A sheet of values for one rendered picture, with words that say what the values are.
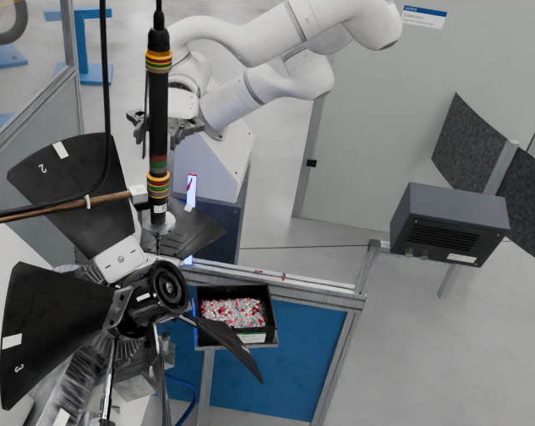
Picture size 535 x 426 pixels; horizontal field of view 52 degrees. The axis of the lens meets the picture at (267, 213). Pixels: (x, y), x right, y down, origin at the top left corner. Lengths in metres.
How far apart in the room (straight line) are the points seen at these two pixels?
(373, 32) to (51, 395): 0.97
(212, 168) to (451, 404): 1.55
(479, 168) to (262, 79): 1.41
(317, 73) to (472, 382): 1.71
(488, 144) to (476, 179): 0.19
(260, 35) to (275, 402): 1.44
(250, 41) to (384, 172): 2.08
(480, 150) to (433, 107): 0.38
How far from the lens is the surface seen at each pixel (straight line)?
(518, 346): 3.07
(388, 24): 1.27
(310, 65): 1.61
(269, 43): 1.16
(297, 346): 1.90
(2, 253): 1.24
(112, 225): 1.12
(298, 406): 2.18
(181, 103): 1.08
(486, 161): 2.73
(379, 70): 2.86
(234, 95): 1.69
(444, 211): 1.46
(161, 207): 1.09
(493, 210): 1.53
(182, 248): 1.25
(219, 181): 1.77
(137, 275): 1.10
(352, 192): 3.21
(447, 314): 3.03
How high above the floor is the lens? 2.02
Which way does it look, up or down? 38 degrees down
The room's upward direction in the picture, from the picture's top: 9 degrees clockwise
